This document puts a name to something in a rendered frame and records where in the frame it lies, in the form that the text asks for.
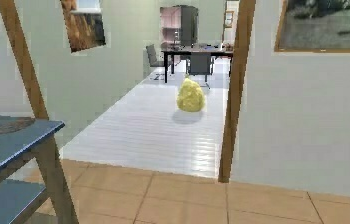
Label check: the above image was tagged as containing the dark grey chair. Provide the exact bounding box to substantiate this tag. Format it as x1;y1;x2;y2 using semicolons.
186;52;214;90
145;43;173;81

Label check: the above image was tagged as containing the yellow lumpy bag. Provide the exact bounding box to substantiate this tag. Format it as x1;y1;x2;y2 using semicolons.
176;75;206;113

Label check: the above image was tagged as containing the black dining table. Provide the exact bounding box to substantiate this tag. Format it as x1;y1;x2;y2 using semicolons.
161;43;234;84

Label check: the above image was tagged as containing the black and pink cabinet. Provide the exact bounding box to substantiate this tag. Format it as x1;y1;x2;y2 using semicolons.
159;4;199;48

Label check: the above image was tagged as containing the small wood-framed picture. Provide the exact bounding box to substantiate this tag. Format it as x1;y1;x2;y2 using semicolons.
224;10;235;29

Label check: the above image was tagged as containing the blue table with wooden legs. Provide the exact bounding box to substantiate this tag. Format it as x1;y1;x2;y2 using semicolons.
0;113;80;224

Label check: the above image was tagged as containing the large wood-framed landscape picture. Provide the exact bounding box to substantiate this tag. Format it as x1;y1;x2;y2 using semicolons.
274;0;350;54

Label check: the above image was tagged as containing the wooden door frame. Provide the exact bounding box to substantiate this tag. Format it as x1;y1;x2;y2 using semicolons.
0;0;257;184

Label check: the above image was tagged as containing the brown framed wall picture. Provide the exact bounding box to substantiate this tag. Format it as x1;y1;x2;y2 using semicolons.
60;0;107;54

